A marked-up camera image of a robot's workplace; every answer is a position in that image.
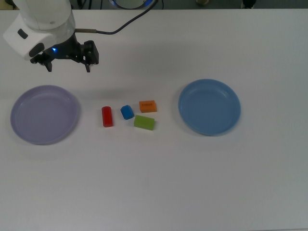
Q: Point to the red block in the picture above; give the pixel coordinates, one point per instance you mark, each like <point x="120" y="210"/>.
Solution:
<point x="107" y="116"/>

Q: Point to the orange block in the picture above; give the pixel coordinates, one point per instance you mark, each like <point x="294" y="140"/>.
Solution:
<point x="148" y="106"/>

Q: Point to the green block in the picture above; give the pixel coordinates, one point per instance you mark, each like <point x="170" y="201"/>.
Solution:
<point x="144" y="122"/>

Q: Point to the black chair caster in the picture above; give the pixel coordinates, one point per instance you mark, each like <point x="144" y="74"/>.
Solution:
<point x="249" y="3"/>

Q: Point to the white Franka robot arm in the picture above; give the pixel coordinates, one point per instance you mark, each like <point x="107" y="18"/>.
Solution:
<point x="43" y="14"/>

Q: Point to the blue plate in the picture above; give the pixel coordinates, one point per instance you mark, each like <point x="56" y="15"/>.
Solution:
<point x="209" y="107"/>

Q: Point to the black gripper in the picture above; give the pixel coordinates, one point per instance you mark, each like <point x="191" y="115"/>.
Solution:
<point x="67" y="51"/>

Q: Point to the purple plate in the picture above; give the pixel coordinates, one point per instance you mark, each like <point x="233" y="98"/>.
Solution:
<point x="45" y="115"/>

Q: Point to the blue block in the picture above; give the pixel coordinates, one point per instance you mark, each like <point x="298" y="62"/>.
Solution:
<point x="127" y="112"/>

